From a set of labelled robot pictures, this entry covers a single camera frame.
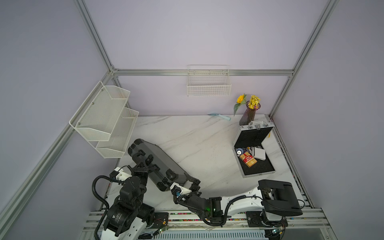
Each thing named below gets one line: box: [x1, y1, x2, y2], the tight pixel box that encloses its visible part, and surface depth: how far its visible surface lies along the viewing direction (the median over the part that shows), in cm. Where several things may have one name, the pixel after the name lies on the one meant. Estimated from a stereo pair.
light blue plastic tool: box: [207, 113, 232, 121], surface depth 124 cm
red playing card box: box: [239, 151, 258, 168], surface depth 95 cm
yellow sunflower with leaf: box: [233, 93, 247, 117], surface depth 98 cm
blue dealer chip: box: [236, 147, 244, 155], surface depth 97 cm
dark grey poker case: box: [127, 138, 191, 192], surface depth 73 cm
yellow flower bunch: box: [248, 95, 261, 111], surface depth 98 cm
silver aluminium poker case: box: [232, 121, 276, 178], surface depth 93 cm
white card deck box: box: [251, 146, 266, 161], surface depth 97 cm
